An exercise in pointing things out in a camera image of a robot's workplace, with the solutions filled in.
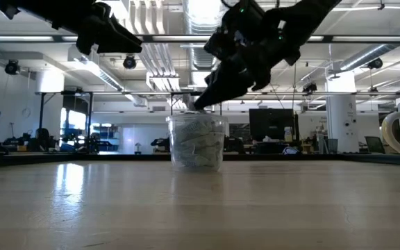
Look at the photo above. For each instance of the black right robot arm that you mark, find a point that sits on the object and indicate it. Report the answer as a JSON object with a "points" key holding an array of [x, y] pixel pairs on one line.
{"points": [[307, 17]]}

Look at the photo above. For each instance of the small black ceiling camera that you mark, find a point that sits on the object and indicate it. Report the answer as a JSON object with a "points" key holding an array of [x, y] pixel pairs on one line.
{"points": [[310, 87]]}

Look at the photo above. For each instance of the black monitor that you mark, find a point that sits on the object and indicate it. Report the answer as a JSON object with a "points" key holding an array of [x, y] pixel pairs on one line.
{"points": [[271, 123]]}

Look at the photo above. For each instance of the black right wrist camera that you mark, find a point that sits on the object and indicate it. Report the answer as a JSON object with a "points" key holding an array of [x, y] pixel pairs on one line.
{"points": [[231, 27]]}

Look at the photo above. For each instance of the black office chair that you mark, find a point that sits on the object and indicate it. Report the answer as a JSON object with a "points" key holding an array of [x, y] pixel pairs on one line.
{"points": [[375, 144]]}

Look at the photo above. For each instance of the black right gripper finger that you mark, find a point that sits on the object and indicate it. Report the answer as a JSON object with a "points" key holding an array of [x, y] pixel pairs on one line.
{"points": [[217, 80], [238, 81]]}

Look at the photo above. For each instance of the slanted silver duct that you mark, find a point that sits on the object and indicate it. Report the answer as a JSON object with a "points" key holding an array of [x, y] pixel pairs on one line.
{"points": [[377, 52]]}

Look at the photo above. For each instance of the white pillar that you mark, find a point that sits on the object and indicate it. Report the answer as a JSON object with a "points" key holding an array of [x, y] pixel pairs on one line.
{"points": [[342, 114]]}

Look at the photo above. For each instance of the clear plastic cup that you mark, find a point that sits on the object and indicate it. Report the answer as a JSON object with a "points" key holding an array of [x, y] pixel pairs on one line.
{"points": [[196, 118]]}

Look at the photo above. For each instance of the white bottle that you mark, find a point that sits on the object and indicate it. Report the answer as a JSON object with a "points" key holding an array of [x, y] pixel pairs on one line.
{"points": [[288, 134]]}

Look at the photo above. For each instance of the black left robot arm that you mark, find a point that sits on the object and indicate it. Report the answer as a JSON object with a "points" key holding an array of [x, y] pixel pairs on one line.
{"points": [[40, 10]]}

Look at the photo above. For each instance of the silver ventilation duct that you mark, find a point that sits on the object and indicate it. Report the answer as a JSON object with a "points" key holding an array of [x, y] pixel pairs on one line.
{"points": [[200, 21]]}

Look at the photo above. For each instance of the round wall clock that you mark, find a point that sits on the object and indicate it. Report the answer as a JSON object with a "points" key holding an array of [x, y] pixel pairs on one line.
{"points": [[26, 112]]}

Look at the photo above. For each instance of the tall black stand frame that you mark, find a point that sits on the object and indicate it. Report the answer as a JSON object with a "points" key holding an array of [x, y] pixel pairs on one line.
{"points": [[41, 121]]}

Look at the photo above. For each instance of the grey waste bin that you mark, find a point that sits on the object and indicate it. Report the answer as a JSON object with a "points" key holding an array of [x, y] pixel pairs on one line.
{"points": [[332, 146]]}

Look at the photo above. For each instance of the black ceiling spotlight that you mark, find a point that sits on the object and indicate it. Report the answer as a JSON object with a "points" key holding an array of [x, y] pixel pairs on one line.
{"points": [[12, 67], [130, 62], [375, 63]]}

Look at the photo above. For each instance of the black aluminium table frame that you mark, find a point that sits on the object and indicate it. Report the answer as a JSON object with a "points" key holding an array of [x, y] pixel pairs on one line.
{"points": [[116, 157]]}

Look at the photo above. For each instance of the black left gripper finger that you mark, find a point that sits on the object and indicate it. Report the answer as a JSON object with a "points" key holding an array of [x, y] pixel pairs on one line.
{"points": [[116, 47], [123, 34]]}

